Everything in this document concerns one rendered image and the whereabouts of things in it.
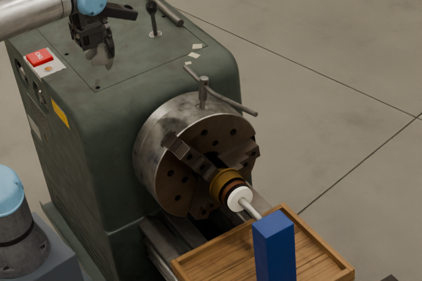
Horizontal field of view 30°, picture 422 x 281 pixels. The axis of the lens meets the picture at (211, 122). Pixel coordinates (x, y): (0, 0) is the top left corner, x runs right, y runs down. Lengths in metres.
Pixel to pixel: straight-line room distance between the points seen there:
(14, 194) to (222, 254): 0.61
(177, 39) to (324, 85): 2.01
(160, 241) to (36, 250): 0.45
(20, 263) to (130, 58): 0.66
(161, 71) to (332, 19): 2.69
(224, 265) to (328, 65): 2.39
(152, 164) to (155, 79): 0.24
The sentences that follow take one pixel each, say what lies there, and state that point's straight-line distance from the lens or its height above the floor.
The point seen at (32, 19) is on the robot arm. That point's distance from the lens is 1.62.
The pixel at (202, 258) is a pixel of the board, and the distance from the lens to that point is 2.08.
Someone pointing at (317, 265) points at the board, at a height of 0.88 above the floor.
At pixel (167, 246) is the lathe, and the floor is 0.86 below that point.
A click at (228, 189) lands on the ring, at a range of 1.92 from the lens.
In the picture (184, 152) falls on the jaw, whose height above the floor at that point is 1.19.
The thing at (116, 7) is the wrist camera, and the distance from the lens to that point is 1.94.
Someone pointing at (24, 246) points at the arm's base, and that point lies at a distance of 1.82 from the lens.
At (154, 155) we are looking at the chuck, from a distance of 1.96.
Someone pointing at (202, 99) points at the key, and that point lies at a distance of 1.96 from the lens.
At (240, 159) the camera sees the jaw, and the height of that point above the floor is 1.10.
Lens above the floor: 2.41
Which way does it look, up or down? 38 degrees down
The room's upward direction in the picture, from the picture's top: 7 degrees counter-clockwise
